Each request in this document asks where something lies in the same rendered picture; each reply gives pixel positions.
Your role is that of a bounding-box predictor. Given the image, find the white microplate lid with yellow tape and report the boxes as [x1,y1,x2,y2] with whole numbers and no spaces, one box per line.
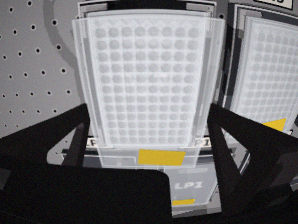
[72,13,225,169]

